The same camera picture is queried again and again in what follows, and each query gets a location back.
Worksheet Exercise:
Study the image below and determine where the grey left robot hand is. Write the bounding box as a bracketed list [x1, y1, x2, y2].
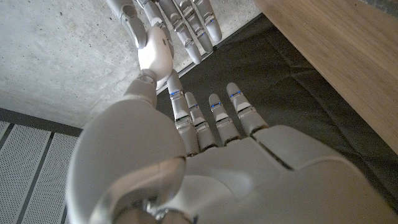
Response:
[65, 68, 398, 224]

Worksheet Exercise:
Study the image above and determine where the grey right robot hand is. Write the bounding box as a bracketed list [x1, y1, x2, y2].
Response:
[105, 0, 223, 65]

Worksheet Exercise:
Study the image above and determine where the black backdrop curtain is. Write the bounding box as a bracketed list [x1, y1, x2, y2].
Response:
[155, 14, 398, 212]

